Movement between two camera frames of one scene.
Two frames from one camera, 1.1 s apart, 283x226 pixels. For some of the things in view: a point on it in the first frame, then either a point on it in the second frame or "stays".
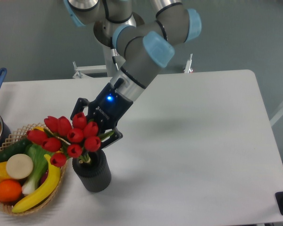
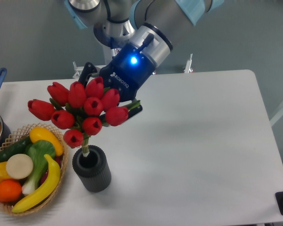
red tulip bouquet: [72, 138] to [79, 110]
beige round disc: [19, 166] stays
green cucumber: [20, 147] stays
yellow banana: [45, 195] stays
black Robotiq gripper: [106, 109] to [126, 73]
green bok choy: [37, 153] stays
